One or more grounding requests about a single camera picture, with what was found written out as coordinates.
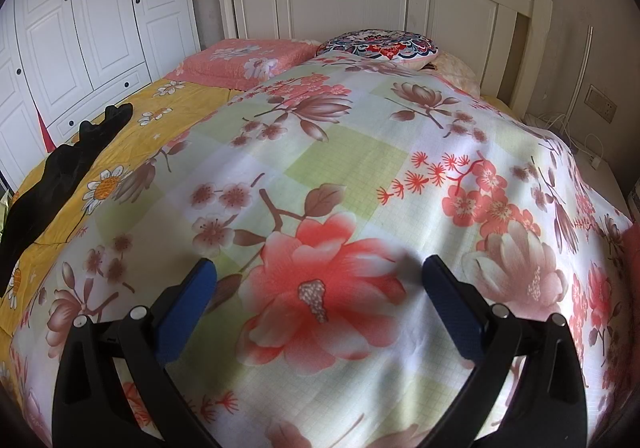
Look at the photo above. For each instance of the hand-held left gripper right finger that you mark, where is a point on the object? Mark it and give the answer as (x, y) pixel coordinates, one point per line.
(452, 308)

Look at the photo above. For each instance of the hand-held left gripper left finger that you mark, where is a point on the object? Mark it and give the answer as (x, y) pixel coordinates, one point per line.
(182, 308)

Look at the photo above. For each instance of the black cloth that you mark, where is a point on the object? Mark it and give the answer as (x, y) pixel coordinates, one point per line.
(60, 173)

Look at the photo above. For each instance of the white nightstand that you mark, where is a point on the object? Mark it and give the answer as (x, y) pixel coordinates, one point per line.
(590, 178)

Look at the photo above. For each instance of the yellow daisy bedsheet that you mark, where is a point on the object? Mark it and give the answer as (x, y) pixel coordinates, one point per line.
(150, 113)

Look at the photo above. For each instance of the floral quilt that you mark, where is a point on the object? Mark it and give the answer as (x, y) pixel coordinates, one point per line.
(325, 153)

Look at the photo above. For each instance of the beige pillow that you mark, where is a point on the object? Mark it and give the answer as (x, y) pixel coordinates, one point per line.
(457, 71)

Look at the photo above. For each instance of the pink floral pillow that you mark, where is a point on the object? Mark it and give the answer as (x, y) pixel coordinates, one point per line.
(245, 61)

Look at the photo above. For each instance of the white pole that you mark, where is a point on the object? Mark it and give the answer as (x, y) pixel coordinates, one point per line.
(581, 78)

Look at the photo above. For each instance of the round patterned cushion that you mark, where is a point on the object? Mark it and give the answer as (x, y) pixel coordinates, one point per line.
(385, 44)

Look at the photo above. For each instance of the white wardrobe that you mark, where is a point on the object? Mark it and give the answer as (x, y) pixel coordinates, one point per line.
(90, 18)

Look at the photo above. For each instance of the wall socket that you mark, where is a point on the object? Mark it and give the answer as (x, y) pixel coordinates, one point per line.
(601, 104)

